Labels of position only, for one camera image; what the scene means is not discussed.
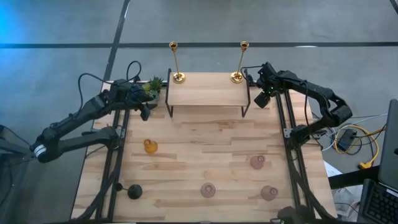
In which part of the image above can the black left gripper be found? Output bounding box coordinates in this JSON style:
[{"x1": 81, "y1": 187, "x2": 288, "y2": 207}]
[{"x1": 126, "y1": 84, "x2": 158, "y2": 122}]

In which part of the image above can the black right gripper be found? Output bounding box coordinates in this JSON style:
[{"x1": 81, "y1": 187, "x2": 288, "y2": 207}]
[{"x1": 254, "y1": 61, "x2": 282, "y2": 109}]

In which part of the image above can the tall brass candlestick holder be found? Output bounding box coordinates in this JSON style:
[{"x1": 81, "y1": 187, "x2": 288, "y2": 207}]
[
  {"x1": 229, "y1": 40, "x2": 250, "y2": 84},
  {"x1": 169, "y1": 41, "x2": 187, "y2": 84}
]

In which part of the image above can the amber glass candle holder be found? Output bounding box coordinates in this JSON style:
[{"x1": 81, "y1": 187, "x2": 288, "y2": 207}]
[{"x1": 143, "y1": 138, "x2": 159, "y2": 154}]

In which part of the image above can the pink glass candle holder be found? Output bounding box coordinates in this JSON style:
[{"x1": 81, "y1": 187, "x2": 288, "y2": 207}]
[
  {"x1": 249, "y1": 154, "x2": 266, "y2": 170},
  {"x1": 260, "y1": 185, "x2": 279, "y2": 202},
  {"x1": 200, "y1": 182, "x2": 216, "y2": 199}
]

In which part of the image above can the small green potted plant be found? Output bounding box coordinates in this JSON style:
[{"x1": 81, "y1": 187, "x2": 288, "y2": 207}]
[{"x1": 142, "y1": 76, "x2": 164, "y2": 100}]

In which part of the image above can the black dome with ball stem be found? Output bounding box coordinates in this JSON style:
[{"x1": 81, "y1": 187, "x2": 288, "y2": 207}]
[{"x1": 114, "y1": 182, "x2": 144, "y2": 200}]

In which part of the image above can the black power adapter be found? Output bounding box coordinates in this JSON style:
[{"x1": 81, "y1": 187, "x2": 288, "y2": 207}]
[{"x1": 337, "y1": 129, "x2": 358, "y2": 152}]

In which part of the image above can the person's head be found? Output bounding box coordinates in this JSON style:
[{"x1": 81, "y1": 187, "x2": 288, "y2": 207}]
[{"x1": 275, "y1": 206, "x2": 312, "y2": 224}]

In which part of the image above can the white plastic bag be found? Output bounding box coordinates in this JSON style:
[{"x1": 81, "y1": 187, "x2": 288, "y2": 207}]
[{"x1": 323, "y1": 161, "x2": 363, "y2": 218}]

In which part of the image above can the large computer monitor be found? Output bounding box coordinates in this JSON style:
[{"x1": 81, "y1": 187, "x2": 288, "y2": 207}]
[{"x1": 378, "y1": 98, "x2": 398, "y2": 191}]

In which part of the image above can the black computer keyboard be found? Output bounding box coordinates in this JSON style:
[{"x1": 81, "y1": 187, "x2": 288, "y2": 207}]
[{"x1": 356, "y1": 178, "x2": 398, "y2": 224}]

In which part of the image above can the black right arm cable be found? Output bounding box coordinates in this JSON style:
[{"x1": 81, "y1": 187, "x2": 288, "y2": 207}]
[{"x1": 241, "y1": 64, "x2": 265, "y2": 80}]

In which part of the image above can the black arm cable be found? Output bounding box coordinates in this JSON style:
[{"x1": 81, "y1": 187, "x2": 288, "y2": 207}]
[
  {"x1": 241, "y1": 64, "x2": 265, "y2": 80},
  {"x1": 76, "y1": 60, "x2": 142, "y2": 105}
]

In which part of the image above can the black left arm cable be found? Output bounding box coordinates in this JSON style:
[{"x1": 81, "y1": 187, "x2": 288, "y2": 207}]
[{"x1": 76, "y1": 60, "x2": 142, "y2": 105}]

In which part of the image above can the wooden riser shelf black frame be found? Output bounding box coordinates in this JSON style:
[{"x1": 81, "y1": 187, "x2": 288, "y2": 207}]
[{"x1": 164, "y1": 68, "x2": 251, "y2": 118}]

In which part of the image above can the black aluminium rig frame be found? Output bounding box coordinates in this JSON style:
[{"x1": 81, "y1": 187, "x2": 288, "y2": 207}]
[{"x1": 74, "y1": 90, "x2": 338, "y2": 224}]

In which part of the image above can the white cable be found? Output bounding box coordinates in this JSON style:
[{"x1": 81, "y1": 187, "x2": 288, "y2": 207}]
[{"x1": 320, "y1": 113, "x2": 389, "y2": 152}]

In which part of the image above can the yellow cable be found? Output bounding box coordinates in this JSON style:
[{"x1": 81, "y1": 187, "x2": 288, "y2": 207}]
[{"x1": 334, "y1": 124, "x2": 381, "y2": 170}]

